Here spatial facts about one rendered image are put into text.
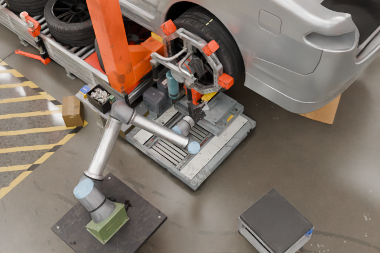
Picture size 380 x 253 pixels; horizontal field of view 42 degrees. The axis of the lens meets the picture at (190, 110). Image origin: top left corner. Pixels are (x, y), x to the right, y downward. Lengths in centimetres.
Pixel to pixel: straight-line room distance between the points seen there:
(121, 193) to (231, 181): 92
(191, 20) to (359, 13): 142
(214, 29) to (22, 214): 213
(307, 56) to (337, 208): 144
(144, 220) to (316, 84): 154
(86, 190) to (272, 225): 131
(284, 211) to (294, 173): 63
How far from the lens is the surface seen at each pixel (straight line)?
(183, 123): 362
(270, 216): 361
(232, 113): 433
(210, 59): 353
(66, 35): 482
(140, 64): 404
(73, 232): 373
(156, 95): 416
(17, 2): 533
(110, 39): 363
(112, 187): 383
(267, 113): 453
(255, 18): 321
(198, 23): 358
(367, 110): 471
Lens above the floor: 357
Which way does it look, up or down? 52 degrees down
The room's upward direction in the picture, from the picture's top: 5 degrees counter-clockwise
